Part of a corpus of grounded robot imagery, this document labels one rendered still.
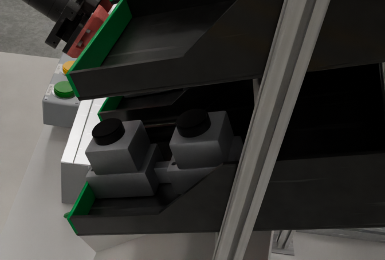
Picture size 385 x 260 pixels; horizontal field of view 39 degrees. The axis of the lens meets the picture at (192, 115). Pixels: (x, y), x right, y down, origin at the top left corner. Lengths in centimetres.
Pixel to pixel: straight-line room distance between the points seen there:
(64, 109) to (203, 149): 60
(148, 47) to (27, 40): 255
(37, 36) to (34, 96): 182
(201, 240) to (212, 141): 18
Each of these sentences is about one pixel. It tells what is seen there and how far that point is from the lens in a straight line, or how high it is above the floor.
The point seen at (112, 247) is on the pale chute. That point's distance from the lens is 73.
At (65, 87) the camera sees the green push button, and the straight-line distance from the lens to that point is 103.
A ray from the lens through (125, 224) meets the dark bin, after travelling 48.
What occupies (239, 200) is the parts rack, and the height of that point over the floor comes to 132.
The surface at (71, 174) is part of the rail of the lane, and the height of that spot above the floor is 93.
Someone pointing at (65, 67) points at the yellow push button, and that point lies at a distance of 109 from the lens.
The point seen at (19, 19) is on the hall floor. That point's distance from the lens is 316.
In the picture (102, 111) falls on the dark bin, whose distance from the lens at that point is 61.
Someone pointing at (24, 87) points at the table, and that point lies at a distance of 122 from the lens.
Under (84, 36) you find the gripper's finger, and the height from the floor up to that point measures 128.
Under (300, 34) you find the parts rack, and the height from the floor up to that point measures 146.
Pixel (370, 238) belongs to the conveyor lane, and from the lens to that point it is 104.
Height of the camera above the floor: 160
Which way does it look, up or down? 39 degrees down
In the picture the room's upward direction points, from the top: 11 degrees clockwise
